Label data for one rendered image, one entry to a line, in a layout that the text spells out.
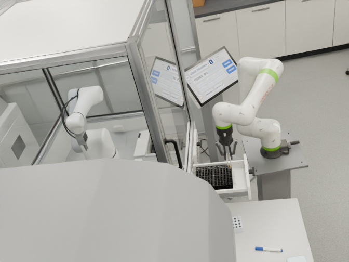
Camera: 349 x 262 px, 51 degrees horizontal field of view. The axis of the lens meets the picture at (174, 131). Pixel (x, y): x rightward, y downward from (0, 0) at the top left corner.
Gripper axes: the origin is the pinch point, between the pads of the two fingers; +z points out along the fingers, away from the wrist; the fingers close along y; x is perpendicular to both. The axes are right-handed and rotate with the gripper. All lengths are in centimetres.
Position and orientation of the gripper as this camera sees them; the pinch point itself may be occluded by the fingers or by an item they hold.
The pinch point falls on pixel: (228, 159)
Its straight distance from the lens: 221.6
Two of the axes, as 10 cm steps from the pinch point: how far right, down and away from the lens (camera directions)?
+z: 1.9, 7.9, 5.8
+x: 0.7, -6.0, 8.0
